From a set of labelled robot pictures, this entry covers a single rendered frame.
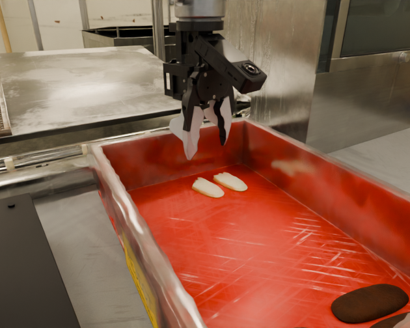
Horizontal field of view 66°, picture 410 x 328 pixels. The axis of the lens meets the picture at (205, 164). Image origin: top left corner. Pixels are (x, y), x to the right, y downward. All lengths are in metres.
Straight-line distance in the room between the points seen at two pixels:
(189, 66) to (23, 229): 0.31
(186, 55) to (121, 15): 4.06
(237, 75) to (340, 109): 0.38
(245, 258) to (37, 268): 0.25
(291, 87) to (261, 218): 0.32
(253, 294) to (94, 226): 0.27
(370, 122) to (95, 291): 0.72
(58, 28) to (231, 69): 3.71
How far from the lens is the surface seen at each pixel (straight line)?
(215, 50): 0.47
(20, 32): 4.37
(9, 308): 0.35
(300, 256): 0.47
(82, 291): 0.44
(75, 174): 0.63
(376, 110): 0.90
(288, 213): 0.54
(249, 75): 0.44
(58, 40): 4.11
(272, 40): 0.77
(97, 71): 1.12
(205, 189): 0.57
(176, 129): 0.53
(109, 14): 4.53
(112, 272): 0.45
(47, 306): 0.34
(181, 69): 0.50
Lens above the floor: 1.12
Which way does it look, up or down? 26 degrees down
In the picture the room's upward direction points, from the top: straight up
